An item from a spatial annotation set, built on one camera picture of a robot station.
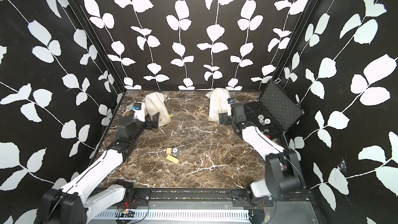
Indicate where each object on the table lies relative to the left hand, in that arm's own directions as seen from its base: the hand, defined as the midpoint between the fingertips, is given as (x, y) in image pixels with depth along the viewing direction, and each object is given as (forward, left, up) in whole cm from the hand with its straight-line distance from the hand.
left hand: (151, 109), depth 80 cm
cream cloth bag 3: (+18, -39, -18) cm, 47 cm away
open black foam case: (+6, -75, -12) cm, 76 cm away
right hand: (+4, -42, -8) cm, 43 cm away
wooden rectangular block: (-19, -8, -22) cm, 30 cm away
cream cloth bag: (0, +12, -1) cm, 12 cm away
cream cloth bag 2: (+19, +5, -17) cm, 26 cm away
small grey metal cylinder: (-17, -12, -17) cm, 27 cm away
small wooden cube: (-14, -7, -21) cm, 26 cm away
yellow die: (+12, -5, -23) cm, 26 cm away
